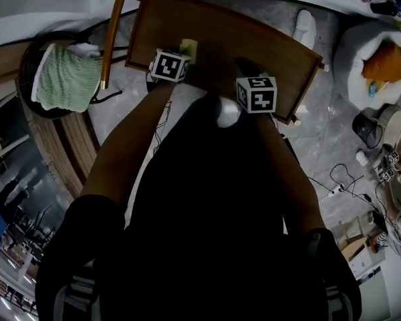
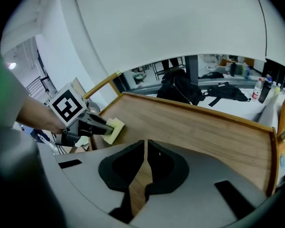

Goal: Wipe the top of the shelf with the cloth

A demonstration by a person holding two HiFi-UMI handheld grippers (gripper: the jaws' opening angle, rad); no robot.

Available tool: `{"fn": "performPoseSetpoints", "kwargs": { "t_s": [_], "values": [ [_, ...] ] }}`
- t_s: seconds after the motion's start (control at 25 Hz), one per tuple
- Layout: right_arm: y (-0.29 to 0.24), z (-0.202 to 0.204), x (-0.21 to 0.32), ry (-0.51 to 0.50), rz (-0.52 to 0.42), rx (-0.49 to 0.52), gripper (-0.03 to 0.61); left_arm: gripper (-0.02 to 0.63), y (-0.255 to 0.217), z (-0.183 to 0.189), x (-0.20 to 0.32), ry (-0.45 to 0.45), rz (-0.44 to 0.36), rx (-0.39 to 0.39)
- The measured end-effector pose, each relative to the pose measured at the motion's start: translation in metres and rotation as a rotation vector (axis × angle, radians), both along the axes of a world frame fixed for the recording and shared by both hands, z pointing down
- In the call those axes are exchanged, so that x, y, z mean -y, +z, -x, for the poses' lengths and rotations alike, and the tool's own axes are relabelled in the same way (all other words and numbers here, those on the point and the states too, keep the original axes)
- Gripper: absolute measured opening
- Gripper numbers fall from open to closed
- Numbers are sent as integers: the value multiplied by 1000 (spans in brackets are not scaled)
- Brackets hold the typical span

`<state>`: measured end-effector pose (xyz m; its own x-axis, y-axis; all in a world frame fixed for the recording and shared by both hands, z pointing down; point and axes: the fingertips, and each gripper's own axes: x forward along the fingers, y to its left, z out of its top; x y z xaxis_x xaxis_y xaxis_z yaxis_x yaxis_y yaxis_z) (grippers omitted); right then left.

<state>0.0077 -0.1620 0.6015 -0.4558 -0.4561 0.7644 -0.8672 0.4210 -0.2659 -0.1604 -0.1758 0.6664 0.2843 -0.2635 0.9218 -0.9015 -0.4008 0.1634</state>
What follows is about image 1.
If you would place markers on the green knitted towel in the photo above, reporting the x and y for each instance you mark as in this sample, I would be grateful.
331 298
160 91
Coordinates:
67 79

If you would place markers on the curved wooden platform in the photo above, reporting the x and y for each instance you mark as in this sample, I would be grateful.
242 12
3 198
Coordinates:
67 152

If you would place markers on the cardboard box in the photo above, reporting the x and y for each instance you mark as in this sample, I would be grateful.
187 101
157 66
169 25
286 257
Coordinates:
354 247

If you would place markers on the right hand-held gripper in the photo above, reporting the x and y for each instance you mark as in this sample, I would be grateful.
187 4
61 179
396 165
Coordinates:
260 95

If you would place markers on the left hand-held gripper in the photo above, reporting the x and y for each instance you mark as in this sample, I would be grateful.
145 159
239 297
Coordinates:
168 65

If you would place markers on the person's left forearm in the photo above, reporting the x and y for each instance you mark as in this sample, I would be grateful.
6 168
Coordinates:
130 145

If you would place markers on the black mesh wastebasket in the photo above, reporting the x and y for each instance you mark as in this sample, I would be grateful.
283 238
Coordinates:
366 130

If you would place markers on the yellow cloth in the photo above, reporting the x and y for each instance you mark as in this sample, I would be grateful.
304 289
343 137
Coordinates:
190 47

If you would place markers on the white power strip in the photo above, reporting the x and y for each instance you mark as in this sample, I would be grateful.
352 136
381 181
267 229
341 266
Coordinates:
335 190

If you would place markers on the white beanbag seat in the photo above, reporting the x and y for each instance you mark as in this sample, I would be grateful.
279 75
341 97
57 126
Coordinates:
351 72

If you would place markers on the orange cushion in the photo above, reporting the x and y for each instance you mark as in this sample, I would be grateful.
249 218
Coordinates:
387 63

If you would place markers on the white slipper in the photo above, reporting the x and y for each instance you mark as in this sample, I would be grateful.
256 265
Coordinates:
304 28

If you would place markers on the person's black clothing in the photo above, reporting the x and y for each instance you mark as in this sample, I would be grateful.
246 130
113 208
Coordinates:
204 229

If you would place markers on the black round basket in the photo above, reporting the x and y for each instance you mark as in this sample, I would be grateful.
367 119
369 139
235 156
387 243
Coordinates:
25 75

